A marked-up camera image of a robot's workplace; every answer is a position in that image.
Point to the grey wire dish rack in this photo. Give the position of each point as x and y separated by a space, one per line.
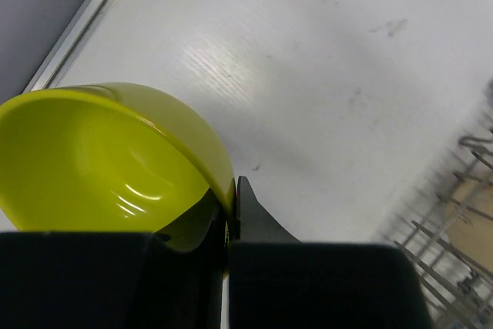
444 227

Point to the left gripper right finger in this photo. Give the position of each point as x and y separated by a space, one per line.
277 281

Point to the tan ceramic bowl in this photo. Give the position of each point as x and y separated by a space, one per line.
471 232

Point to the lime green plastic bowl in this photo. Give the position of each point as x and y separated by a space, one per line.
111 157

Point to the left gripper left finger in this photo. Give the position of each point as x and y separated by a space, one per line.
171 279

